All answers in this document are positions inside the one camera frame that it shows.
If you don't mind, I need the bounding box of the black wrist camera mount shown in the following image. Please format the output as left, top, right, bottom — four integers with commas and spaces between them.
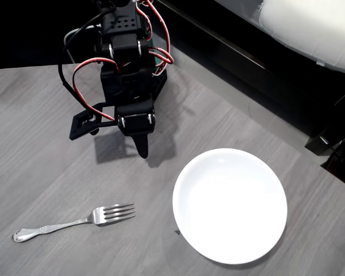
68, 102, 118, 141

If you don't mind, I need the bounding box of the black furniture foot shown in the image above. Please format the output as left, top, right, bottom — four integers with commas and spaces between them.
304, 129, 344, 158

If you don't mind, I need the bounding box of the white cushion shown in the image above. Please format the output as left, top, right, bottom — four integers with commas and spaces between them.
258, 0, 345, 78

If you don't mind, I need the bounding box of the metal fork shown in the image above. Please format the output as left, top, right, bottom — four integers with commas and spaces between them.
11, 203, 136, 243

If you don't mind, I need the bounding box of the grey mattress sheet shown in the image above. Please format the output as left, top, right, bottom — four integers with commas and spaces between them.
214, 0, 345, 87

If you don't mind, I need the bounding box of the black furniture frame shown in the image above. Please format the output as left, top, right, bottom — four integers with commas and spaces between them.
154, 0, 345, 139

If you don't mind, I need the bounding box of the white round plate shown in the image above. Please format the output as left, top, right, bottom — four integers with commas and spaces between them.
172, 148, 288, 265

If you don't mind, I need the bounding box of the short red white servo cable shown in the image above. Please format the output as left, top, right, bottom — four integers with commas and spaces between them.
133, 0, 175, 78

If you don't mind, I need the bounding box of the green circuit board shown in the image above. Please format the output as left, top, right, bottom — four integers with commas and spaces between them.
149, 39, 162, 76

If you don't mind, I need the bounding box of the black cable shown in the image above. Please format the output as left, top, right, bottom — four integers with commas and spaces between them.
57, 4, 117, 118

